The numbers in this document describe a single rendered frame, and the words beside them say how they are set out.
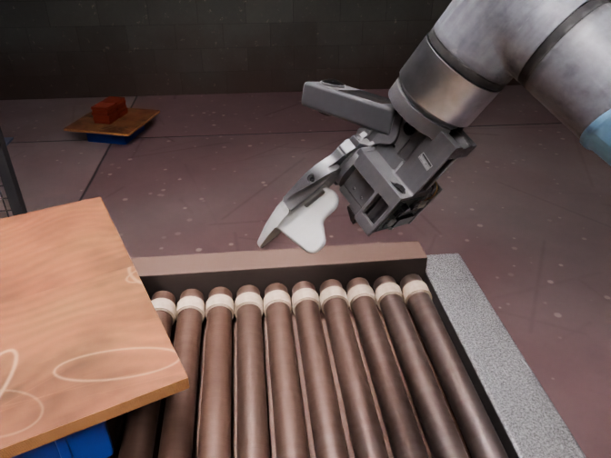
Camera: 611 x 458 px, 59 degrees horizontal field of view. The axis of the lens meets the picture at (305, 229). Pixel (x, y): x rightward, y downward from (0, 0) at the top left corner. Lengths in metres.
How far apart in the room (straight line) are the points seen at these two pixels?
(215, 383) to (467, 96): 0.54
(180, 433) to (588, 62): 0.61
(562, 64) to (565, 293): 2.31
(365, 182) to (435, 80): 0.12
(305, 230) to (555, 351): 1.93
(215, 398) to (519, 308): 1.89
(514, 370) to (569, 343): 1.55
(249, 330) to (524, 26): 0.62
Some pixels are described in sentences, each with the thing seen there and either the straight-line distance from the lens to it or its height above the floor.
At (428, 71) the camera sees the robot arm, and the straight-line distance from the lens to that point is 0.44.
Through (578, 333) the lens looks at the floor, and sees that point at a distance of 2.48.
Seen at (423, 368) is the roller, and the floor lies 0.92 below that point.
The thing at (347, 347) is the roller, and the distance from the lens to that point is 0.85.
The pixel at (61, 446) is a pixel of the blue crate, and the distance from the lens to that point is 0.71.
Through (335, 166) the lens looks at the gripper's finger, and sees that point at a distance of 0.49.
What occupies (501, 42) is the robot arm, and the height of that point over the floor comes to 1.42.
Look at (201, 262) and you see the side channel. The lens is 0.98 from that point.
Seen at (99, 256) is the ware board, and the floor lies 1.04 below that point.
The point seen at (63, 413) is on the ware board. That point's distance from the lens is 0.66.
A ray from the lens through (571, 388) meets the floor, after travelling 2.24.
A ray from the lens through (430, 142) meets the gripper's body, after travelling 0.46.
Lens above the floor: 1.51
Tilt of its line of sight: 32 degrees down
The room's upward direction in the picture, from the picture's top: straight up
